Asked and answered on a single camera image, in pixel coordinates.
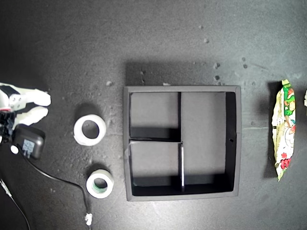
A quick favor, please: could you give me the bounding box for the snack bar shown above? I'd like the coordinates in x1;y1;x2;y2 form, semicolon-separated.
271;79;296;183

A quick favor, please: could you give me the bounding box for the wide white tape roll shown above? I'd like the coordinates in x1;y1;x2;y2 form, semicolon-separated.
73;114;107;146

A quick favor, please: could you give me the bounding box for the white tape roll green core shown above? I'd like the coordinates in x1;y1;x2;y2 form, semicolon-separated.
85;169;115;199

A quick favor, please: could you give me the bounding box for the black tray with wells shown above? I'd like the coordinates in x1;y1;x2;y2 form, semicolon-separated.
122;85;242;202

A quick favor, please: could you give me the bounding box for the thin black cable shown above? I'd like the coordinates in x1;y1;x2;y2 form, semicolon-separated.
0;178;31;230

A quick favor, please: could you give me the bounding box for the black camera cable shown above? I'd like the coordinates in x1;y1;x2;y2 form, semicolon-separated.
16;143;91;216

